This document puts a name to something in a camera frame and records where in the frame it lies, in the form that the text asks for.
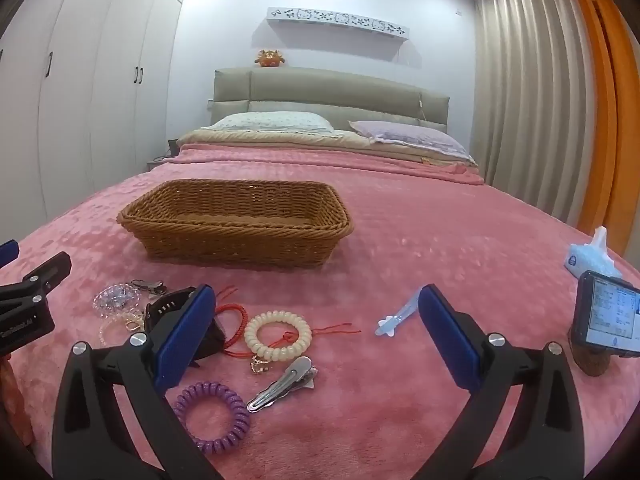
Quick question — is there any light blue hair clip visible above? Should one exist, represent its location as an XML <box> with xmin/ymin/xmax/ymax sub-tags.
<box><xmin>374</xmin><ymin>296</ymin><xmax>426</xmax><ymax>337</ymax></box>

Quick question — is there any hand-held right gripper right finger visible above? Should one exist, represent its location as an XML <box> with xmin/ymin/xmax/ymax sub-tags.
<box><xmin>418</xmin><ymin>283</ymin><xmax>585</xmax><ymax>480</ymax></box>

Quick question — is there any purple spiral hair tie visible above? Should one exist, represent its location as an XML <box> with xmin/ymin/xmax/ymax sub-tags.
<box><xmin>173</xmin><ymin>381</ymin><xmax>251</xmax><ymax>456</ymax></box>

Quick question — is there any lilac pillow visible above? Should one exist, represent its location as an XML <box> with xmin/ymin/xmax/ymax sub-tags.
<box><xmin>348</xmin><ymin>120</ymin><xmax>471</xmax><ymax>162</ymax></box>

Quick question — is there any grey padded headboard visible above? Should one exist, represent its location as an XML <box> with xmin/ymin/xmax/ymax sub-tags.
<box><xmin>207</xmin><ymin>66</ymin><xmax>451</xmax><ymax>134</ymax></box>

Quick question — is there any small silver hair clip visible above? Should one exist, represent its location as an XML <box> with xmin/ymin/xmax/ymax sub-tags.
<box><xmin>130</xmin><ymin>278</ymin><xmax>169</xmax><ymax>296</ymax></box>

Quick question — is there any beige blanket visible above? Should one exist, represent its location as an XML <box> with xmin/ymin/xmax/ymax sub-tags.
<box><xmin>177</xmin><ymin>128</ymin><xmax>477</xmax><ymax>167</ymax></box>

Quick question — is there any pale pink bead bracelet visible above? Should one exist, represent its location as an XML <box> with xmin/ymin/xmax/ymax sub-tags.
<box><xmin>98</xmin><ymin>309</ymin><xmax>147</xmax><ymax>347</ymax></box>

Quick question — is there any grey curtain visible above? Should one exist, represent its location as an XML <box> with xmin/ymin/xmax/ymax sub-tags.
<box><xmin>469</xmin><ymin>0</ymin><xmax>597</xmax><ymax>222</ymax></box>

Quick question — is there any pink fleece blanket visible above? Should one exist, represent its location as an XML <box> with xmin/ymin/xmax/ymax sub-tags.
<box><xmin>0</xmin><ymin>143</ymin><xmax>640</xmax><ymax>480</ymax></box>

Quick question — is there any white patterned pillow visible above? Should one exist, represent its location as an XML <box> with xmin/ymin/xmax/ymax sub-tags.
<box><xmin>208</xmin><ymin>111</ymin><xmax>335</xmax><ymax>136</ymax></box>

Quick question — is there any clear crystal bead bracelet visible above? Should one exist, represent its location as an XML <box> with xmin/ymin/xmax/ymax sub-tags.
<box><xmin>93</xmin><ymin>283</ymin><xmax>144</xmax><ymax>317</ymax></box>

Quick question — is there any brown wicker basket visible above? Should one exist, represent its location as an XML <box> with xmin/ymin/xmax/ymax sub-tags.
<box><xmin>117</xmin><ymin>179</ymin><xmax>354</xmax><ymax>270</ymax></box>

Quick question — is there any red braided string bracelet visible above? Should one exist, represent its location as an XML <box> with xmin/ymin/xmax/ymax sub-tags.
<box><xmin>212</xmin><ymin>285</ymin><xmax>362</xmax><ymax>361</ymax></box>

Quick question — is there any black smartphone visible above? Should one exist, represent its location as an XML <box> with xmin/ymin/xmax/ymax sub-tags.
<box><xmin>569</xmin><ymin>270</ymin><xmax>640</xmax><ymax>359</ymax></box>

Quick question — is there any black hair claw clip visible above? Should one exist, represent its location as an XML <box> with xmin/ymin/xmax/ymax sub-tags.
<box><xmin>144</xmin><ymin>286</ymin><xmax>229</xmax><ymax>362</ymax></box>

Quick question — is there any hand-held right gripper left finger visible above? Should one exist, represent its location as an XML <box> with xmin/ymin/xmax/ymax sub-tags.
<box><xmin>51</xmin><ymin>283</ymin><xmax>223</xmax><ymax>480</ymax></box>

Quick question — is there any white carved wall shelf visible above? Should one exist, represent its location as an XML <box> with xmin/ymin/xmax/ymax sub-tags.
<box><xmin>266</xmin><ymin>7</ymin><xmax>412</xmax><ymax>44</ymax></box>

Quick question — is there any grey nightstand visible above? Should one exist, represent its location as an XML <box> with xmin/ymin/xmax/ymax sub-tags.
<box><xmin>146</xmin><ymin>152</ymin><xmax>177</xmax><ymax>172</ymax></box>

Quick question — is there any white wardrobe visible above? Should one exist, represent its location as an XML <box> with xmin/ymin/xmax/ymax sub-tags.
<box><xmin>0</xmin><ymin>0</ymin><xmax>197</xmax><ymax>243</ymax></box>

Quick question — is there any orange curtain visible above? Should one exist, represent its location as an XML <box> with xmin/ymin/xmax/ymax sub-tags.
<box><xmin>556</xmin><ymin>0</ymin><xmax>640</xmax><ymax>253</ymax></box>

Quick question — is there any orange plush toy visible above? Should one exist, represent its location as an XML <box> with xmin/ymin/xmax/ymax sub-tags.
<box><xmin>253</xmin><ymin>48</ymin><xmax>286</xmax><ymax>68</ymax></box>

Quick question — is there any large silver hair clip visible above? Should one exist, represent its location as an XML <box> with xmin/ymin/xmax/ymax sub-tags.
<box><xmin>246</xmin><ymin>356</ymin><xmax>319</xmax><ymax>414</ymax></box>

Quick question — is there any brown wooden phone stand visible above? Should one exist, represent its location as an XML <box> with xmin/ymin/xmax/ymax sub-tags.
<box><xmin>569</xmin><ymin>329</ymin><xmax>615</xmax><ymax>377</ymax></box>

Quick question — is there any blue tissue pack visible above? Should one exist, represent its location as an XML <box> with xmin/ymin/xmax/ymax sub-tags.
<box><xmin>567</xmin><ymin>226</ymin><xmax>624</xmax><ymax>281</ymax></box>

